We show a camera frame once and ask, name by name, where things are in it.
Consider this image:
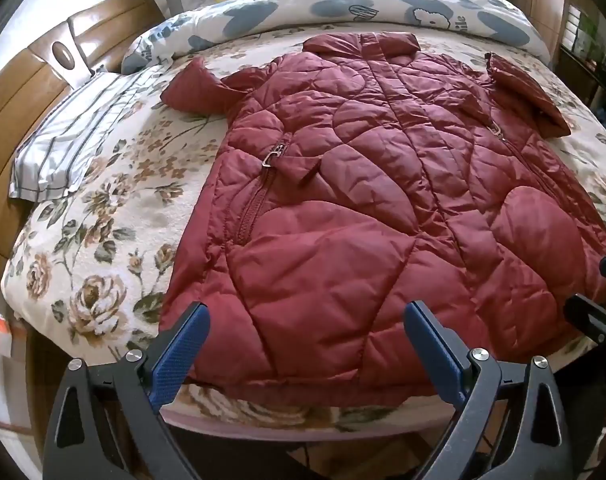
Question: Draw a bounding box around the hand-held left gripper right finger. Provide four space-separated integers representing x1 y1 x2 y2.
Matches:
403 300 576 480

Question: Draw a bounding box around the floral bed blanket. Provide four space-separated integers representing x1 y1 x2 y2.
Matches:
2 30 606 433

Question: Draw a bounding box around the wooden headboard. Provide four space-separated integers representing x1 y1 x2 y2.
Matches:
0 0 166 261

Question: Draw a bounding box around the orange and white box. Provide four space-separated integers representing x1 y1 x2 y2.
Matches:
0 312 14 359

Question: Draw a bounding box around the striped pillow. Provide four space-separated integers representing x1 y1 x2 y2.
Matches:
9 67 158 201

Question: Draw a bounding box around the dark red puffer jacket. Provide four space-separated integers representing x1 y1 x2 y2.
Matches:
160 31 606 403

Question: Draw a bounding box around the dark cabinet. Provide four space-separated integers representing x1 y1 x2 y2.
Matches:
558 42 606 109

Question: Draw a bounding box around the white duvet with blue print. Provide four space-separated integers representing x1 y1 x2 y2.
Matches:
120 0 554 76

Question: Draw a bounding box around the green potted plant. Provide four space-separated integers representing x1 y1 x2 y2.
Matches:
579 14 606 70

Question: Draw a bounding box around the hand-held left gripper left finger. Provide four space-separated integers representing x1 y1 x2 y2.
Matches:
43 301 212 480

